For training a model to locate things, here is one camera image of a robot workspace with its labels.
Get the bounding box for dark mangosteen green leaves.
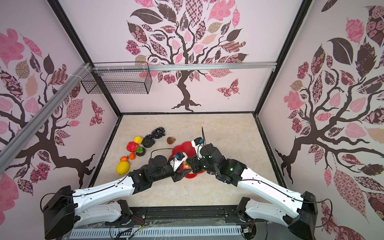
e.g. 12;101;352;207
136;147;146;157

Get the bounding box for red flower-shaped bowl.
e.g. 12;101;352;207
169;142;205;179

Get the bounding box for red strawberry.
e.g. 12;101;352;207
183;162;192;170

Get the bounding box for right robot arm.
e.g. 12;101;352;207
188;138;319;240

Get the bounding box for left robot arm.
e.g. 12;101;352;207
42;152;191;240

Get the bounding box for small yellow fruit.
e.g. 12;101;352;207
134;136;143;145

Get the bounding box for dark avocado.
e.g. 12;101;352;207
141;139;156;148

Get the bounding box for brown green fig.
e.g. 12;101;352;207
167;137;176;145

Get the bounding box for yellow lemon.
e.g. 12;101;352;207
116;161;130;175

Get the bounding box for dark grape bunch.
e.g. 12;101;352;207
145;127;166;140

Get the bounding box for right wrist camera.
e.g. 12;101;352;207
191;137;205;159

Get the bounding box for white cable duct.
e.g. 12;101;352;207
63;226;243;240

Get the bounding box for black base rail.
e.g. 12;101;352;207
55;203;316;240

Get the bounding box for black wire basket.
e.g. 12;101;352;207
81;62;153;95

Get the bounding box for aluminium rail back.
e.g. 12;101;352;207
93;62;277;72

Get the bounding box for aluminium rail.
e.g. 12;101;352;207
1;63;92;173
93;62;277;72

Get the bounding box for aluminium rail left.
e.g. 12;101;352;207
1;63;92;173

